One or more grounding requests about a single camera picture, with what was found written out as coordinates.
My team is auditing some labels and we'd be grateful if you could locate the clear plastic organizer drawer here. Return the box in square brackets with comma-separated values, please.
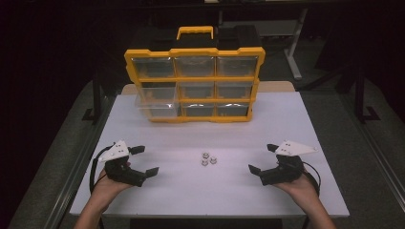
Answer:
[134, 94, 181, 119]

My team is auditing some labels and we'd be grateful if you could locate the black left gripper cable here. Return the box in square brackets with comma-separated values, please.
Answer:
[89, 144, 115, 195]

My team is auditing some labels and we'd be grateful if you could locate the aluminium frame rail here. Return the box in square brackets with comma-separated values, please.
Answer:
[337, 94, 405, 204]
[52, 94, 117, 229]

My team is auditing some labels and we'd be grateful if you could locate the yellow and black organizer case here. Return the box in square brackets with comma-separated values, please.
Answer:
[123, 25, 266, 124]

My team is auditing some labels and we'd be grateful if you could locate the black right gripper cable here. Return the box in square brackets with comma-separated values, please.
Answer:
[300, 160, 322, 197]

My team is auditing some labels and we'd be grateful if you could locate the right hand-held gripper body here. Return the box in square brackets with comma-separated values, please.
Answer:
[259, 139, 319, 187]

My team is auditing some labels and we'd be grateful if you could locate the white-legged desk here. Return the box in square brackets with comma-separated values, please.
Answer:
[219, 8, 309, 81]

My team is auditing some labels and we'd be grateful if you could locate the person's right hand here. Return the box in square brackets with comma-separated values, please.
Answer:
[273, 173, 320, 210]

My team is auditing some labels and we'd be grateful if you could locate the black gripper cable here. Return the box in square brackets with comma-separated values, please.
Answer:
[300, 160, 322, 197]
[89, 144, 115, 195]

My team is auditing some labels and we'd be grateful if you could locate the set of clear plastic drawers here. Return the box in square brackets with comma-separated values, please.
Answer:
[132, 55, 259, 117]

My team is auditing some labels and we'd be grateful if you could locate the person's left hand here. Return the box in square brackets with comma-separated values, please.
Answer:
[92, 161, 135, 208]

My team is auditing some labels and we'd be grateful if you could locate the black metal stand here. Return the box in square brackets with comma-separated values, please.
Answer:
[353, 66, 382, 124]
[81, 73, 104, 125]

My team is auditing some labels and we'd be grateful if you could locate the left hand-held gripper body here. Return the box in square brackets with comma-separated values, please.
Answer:
[97, 139, 148, 188]

